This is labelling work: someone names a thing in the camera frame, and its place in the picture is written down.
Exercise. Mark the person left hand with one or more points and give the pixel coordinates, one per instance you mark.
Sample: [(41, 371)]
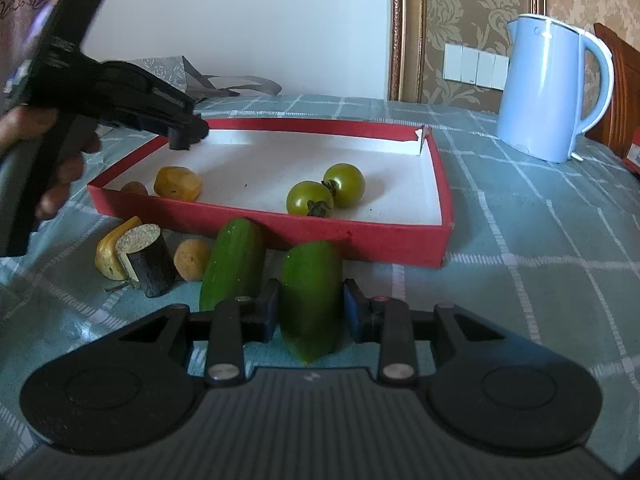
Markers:
[(26, 123)]

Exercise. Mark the yellow potato chunk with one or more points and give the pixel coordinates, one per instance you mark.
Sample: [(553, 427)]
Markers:
[(178, 183)]

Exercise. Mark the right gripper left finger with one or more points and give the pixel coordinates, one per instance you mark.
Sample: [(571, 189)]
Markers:
[(233, 324)]

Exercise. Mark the light blue electric kettle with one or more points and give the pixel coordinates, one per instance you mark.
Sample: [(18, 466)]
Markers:
[(540, 111)]

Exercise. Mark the wooden headboard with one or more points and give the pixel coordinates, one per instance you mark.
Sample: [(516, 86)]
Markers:
[(617, 127)]

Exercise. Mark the green cucumber piece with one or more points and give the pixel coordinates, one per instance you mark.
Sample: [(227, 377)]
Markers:
[(311, 312), (234, 268)]

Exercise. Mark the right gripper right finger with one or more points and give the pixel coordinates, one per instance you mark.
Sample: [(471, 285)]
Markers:
[(390, 323)]

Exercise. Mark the small yellow potato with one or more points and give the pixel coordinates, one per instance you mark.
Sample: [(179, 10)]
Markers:
[(191, 259)]

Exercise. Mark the green tomato front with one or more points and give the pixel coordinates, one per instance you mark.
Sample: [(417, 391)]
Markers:
[(310, 199)]

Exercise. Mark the gold picture frame moulding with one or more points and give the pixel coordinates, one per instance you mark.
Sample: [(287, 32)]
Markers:
[(419, 32)]

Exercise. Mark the small brown potato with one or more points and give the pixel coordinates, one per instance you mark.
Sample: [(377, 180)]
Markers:
[(134, 187)]

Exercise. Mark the teal checked tablecloth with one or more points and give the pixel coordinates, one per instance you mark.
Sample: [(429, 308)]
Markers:
[(550, 251)]

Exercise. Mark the white wall switch panel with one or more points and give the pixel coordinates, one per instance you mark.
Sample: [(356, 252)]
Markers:
[(476, 67)]

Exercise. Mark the green tomato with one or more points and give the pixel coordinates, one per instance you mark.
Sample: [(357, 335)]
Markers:
[(310, 199), (346, 184)]

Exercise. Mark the red cardboard box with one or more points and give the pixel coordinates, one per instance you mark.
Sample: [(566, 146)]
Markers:
[(632, 159)]

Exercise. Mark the grey patterned paper bag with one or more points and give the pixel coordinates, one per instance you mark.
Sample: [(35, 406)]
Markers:
[(183, 75)]

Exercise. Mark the dark cylindrical eggplant piece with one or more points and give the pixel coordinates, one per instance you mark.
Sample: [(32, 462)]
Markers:
[(143, 253)]

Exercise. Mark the brown floral curtain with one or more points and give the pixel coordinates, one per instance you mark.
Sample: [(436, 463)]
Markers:
[(20, 10)]

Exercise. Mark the red shallow cardboard tray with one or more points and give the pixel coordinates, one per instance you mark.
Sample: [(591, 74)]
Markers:
[(379, 191)]

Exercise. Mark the green tomato back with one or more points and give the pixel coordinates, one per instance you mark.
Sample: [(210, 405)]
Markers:
[(346, 184)]

